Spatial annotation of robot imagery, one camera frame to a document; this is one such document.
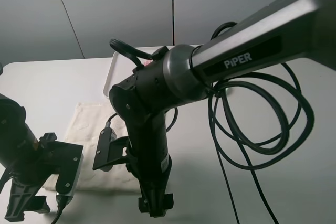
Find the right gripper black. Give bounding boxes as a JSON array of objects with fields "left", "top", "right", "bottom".
[{"left": 126, "top": 141, "right": 174, "bottom": 218}]

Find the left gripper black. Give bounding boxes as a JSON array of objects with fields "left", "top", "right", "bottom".
[{"left": 1, "top": 140, "right": 56, "bottom": 221}]

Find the cream white towel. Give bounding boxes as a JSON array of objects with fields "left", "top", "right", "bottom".
[{"left": 41, "top": 101, "right": 148, "bottom": 193}]

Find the pink towel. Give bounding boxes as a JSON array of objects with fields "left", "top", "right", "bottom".
[{"left": 143, "top": 60, "right": 152, "bottom": 66}]

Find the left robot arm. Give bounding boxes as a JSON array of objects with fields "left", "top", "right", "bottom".
[{"left": 1, "top": 94, "right": 53, "bottom": 222}]

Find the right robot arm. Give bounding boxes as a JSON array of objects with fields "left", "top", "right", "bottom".
[{"left": 108, "top": 0, "right": 335, "bottom": 217}]

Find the white rectangular plastic tray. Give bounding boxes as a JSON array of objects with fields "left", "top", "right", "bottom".
[{"left": 102, "top": 44, "right": 228, "bottom": 101}]

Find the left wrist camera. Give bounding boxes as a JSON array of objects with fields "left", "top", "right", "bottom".
[{"left": 40, "top": 133, "right": 83, "bottom": 195}]

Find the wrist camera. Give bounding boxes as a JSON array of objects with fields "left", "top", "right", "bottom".
[
  {"left": 40, "top": 133, "right": 83, "bottom": 195},
  {"left": 92, "top": 122, "right": 128, "bottom": 172}
]

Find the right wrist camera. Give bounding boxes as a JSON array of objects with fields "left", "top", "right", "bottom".
[{"left": 92, "top": 122, "right": 128, "bottom": 172}]

